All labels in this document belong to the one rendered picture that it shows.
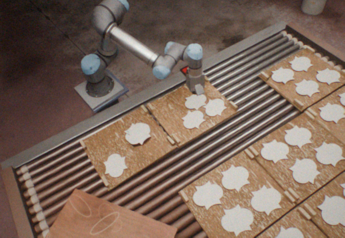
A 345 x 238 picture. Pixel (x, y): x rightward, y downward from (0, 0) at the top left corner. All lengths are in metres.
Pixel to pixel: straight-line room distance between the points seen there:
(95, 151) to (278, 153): 0.94
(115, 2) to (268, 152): 1.06
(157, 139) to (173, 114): 0.18
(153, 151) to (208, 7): 2.93
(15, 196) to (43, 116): 1.68
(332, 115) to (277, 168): 0.46
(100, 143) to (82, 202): 0.39
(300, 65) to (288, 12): 2.23
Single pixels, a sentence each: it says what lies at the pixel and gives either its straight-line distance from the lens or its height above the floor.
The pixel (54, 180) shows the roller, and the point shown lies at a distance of 1.68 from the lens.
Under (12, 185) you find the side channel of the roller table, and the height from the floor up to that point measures 0.95.
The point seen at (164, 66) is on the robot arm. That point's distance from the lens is 1.41.
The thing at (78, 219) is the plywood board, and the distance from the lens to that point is 1.40.
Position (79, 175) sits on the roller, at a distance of 1.63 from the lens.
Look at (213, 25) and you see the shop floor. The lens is 3.89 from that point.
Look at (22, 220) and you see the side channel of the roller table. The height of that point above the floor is 0.95.
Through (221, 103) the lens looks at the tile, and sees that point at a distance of 1.73.
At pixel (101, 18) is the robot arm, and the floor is 1.48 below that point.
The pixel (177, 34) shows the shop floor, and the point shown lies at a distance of 3.76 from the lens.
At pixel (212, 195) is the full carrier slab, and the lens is 1.45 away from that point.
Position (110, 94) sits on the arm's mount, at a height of 0.89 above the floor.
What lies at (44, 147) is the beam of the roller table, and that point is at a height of 0.91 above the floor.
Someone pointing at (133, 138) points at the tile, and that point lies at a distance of 1.60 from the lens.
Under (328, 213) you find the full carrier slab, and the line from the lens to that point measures 1.52.
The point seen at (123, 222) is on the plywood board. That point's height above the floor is 1.04.
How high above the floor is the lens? 2.28
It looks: 52 degrees down
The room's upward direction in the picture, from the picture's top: 7 degrees counter-clockwise
